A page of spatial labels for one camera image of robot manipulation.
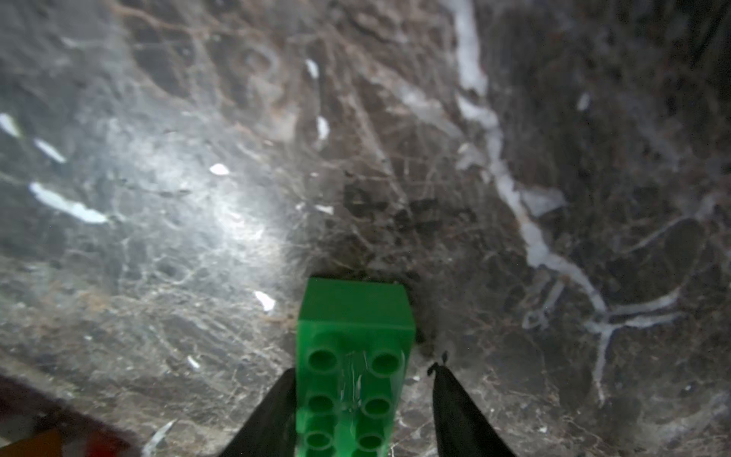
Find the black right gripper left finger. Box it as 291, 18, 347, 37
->
219, 368, 297, 457

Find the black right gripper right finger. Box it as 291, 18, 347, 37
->
428, 352, 516, 457

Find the red lego brick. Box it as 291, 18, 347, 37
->
84, 430, 131, 457

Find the green lego brick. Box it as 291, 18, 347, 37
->
295, 277, 416, 457

